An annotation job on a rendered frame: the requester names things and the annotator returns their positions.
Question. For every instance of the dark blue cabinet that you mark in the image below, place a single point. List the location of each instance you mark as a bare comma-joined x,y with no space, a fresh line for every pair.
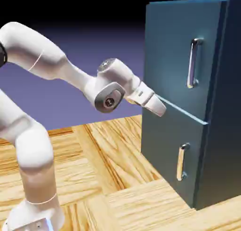
222,121

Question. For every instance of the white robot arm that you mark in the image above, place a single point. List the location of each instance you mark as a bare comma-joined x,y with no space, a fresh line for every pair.
49,59

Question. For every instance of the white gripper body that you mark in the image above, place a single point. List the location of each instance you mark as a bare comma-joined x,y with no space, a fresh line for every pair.
155,103

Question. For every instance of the short blue cabinet door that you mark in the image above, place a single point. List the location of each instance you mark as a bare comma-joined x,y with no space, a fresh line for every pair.
162,150

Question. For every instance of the tall blue cabinet door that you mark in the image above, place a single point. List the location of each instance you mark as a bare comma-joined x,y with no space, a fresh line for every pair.
169,55

